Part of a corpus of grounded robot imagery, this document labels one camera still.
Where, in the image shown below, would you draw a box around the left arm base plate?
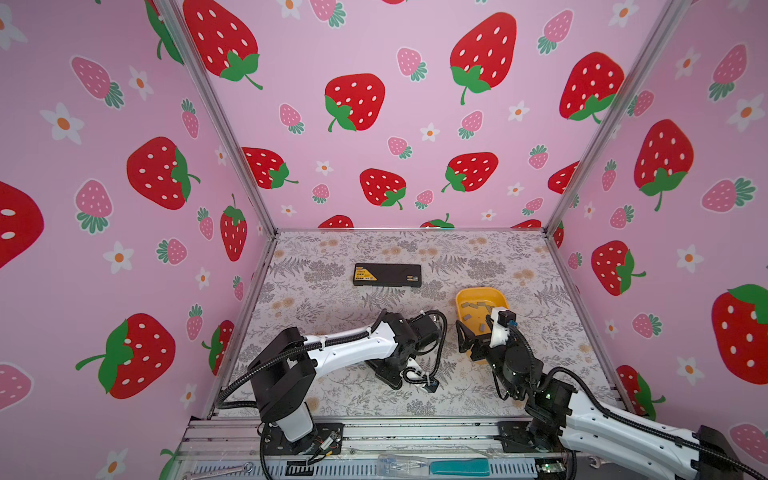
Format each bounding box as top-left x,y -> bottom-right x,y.
262,422 -> 344,456

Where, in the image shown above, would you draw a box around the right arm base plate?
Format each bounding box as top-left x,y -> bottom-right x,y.
493,420 -> 558,453

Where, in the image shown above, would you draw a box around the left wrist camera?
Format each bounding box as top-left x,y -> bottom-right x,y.
417,376 -> 440,393

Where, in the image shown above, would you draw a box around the black stapler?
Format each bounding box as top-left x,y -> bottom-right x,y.
365,359 -> 403,390

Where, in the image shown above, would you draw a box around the staple strips in tray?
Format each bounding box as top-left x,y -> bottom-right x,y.
459,302 -> 489,335

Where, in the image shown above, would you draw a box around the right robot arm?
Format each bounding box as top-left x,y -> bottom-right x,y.
456,308 -> 762,479

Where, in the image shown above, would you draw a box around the yellow plastic tray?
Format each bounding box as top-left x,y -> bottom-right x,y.
456,287 -> 509,362

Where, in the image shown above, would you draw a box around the black tool case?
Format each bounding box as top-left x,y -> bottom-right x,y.
352,262 -> 423,288

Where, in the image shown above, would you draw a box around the teal handled tool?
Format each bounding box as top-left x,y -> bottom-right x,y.
429,458 -> 490,477

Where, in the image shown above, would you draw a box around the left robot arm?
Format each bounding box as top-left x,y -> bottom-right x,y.
215,310 -> 448,444

